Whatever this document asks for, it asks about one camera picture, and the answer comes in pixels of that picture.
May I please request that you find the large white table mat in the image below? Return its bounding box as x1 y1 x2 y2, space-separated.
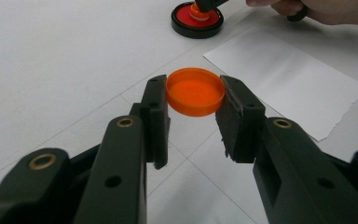
0 0 358 224

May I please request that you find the orange round stamp cap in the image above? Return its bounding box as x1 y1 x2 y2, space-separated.
165 66 227 118

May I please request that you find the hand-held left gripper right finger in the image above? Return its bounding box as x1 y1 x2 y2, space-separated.
214 74 358 224

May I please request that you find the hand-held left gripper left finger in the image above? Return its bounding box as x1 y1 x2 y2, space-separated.
73 74 172 224

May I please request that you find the white paper sheet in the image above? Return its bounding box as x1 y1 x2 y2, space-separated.
202 26 358 143

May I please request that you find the round black red ink pad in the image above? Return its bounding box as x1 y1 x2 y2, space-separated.
171 1 225 40

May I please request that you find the small orange stamp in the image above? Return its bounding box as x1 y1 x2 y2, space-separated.
189 2 213 22

